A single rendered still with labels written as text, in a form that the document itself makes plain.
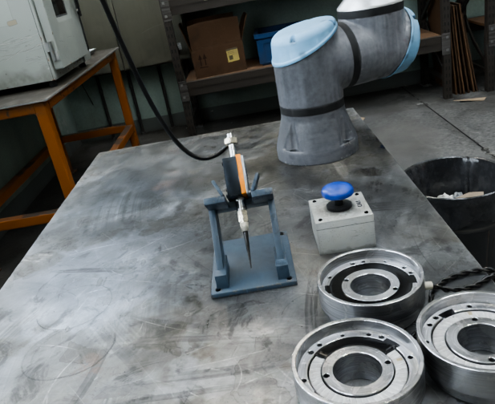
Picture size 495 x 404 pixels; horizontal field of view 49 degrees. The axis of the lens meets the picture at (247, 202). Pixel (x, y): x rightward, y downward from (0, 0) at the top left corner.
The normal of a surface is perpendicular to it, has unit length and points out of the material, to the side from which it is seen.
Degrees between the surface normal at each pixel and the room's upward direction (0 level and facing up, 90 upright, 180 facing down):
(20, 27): 91
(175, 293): 0
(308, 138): 72
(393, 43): 90
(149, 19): 90
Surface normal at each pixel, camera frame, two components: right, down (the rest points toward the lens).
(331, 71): 0.42, 0.37
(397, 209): -0.18, -0.90
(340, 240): 0.02, 0.40
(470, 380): -0.51, 0.43
